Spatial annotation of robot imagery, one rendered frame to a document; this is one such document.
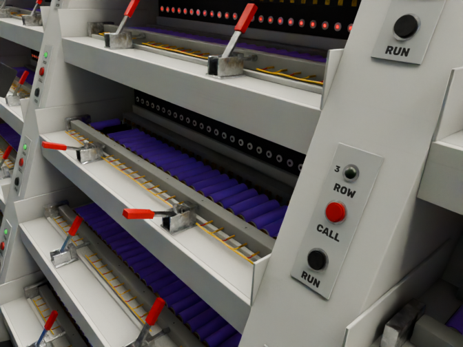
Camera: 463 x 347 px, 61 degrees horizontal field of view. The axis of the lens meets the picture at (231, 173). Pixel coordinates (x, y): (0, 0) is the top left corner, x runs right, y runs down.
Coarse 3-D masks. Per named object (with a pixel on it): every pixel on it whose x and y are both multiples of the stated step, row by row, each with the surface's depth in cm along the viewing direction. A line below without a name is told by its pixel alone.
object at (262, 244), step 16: (80, 128) 75; (112, 144) 68; (112, 160) 64; (128, 160) 63; (144, 160) 62; (128, 176) 60; (144, 176) 59; (160, 176) 57; (160, 192) 55; (176, 192) 54; (192, 192) 53; (208, 208) 49; (224, 224) 47; (240, 224) 46; (224, 240) 45; (240, 240) 45; (256, 240) 43; (272, 240) 43
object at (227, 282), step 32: (64, 128) 80; (64, 160) 69; (256, 160) 60; (96, 192) 61; (128, 192) 57; (128, 224) 55; (160, 224) 49; (160, 256) 49; (192, 256) 44; (224, 256) 44; (192, 288) 45; (224, 288) 40; (256, 288) 37
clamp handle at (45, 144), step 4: (44, 144) 61; (48, 144) 61; (52, 144) 62; (56, 144) 62; (60, 144) 63; (84, 144) 65; (48, 148) 61; (52, 148) 62; (56, 148) 62; (60, 148) 62; (64, 148) 63; (68, 148) 63; (72, 148) 64; (76, 148) 64; (80, 148) 65; (84, 148) 66; (88, 148) 66
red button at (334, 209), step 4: (332, 204) 32; (336, 204) 31; (340, 204) 31; (328, 208) 32; (332, 208) 32; (336, 208) 31; (340, 208) 31; (328, 212) 32; (332, 212) 32; (336, 212) 31; (340, 212) 31; (328, 216) 32; (332, 216) 32; (336, 216) 31; (340, 216) 31; (332, 220) 32; (336, 220) 31
